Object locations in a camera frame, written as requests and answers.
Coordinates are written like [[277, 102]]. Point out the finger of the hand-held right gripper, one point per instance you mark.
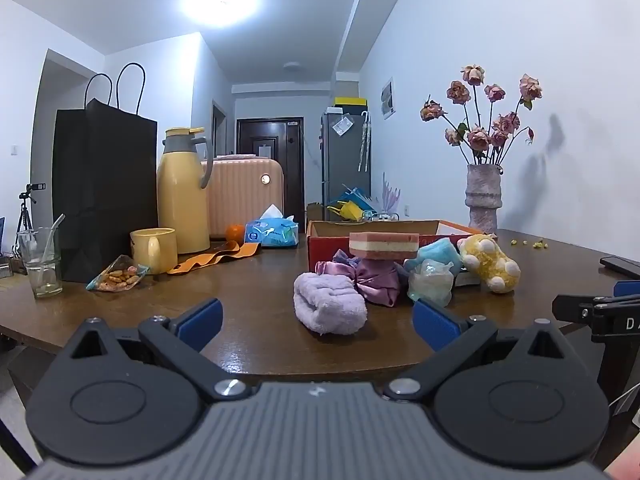
[[627, 289], [572, 310]]

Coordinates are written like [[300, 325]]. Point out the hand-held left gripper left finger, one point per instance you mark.
[[200, 321]]

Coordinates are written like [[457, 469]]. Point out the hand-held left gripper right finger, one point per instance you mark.
[[434, 322]]

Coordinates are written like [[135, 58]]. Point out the clear plastic bag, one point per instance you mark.
[[430, 282]]

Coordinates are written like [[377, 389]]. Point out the light blue fluffy cloth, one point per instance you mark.
[[440, 252]]

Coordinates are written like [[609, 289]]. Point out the mauve satin bow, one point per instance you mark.
[[377, 280]]

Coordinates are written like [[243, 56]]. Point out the yellow plush toy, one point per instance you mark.
[[487, 260]]

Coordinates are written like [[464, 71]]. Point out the pink layered sponge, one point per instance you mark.
[[384, 246]]

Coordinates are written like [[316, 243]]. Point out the lavender towel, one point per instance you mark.
[[330, 305]]

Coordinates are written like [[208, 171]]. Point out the red cardboard box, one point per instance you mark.
[[327, 250]]

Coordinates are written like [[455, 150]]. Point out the black phone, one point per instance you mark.
[[620, 265]]

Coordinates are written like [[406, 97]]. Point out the yellow crumbs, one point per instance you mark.
[[537, 245]]

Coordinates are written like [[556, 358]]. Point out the yellow mug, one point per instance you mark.
[[165, 250]]

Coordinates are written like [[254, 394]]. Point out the clear snack packet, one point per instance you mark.
[[117, 277]]

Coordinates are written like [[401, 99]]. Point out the orange fruit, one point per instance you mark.
[[236, 233]]

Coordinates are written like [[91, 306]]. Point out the blue tissue pack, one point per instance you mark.
[[272, 234]]

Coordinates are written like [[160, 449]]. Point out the basket of bottles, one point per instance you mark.
[[382, 216]]

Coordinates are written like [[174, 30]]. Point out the yellow thermos jug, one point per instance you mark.
[[182, 195]]

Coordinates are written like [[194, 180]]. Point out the grey ribbed vase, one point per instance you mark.
[[483, 200]]

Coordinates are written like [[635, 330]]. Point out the purple feather decoration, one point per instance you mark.
[[391, 197]]

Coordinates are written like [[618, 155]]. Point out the pink suitcase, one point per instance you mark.
[[245, 195]]

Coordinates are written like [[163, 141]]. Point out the blue and yellow bags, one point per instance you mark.
[[350, 205]]

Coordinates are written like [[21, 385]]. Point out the brown cardboard box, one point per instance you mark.
[[315, 212]]

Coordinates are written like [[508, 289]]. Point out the black paper bag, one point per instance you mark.
[[105, 185]]

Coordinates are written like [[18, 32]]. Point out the clear drinking glass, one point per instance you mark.
[[35, 275]]

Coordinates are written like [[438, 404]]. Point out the clear straw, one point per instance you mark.
[[56, 227]]

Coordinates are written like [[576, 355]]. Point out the grey refrigerator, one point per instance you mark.
[[342, 170]]

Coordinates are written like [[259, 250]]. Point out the dried pink roses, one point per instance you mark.
[[480, 137]]

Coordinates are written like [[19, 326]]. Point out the hanging umbrella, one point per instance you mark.
[[365, 142]]

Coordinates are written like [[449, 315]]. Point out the dark wooden door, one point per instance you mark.
[[260, 135]]

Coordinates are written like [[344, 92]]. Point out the paper on refrigerator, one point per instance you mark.
[[342, 125]]

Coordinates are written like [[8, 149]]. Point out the yellow box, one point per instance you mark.
[[350, 101]]

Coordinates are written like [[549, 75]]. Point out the small ceiling lamp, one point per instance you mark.
[[292, 65]]

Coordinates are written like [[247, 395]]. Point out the round ceiling light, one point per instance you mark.
[[220, 0]]

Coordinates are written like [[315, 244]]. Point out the camera tripod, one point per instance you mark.
[[24, 215]]

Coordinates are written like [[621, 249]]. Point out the wall picture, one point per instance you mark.
[[387, 99]]

